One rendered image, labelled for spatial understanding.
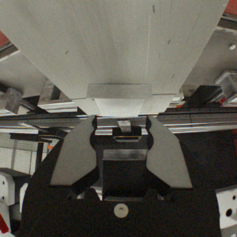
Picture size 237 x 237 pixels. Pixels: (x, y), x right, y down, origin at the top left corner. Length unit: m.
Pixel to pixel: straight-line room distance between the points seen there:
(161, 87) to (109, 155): 0.18
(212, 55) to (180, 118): 0.31
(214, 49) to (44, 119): 0.77
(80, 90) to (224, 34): 0.31
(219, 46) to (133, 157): 0.32
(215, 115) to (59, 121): 0.80
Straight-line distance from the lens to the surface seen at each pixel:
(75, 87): 0.17
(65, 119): 0.62
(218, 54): 0.35
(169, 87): 0.17
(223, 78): 0.44
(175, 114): 0.56
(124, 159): 0.25
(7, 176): 0.41
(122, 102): 0.20
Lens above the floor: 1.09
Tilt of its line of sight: 19 degrees down
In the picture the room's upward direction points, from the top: 179 degrees counter-clockwise
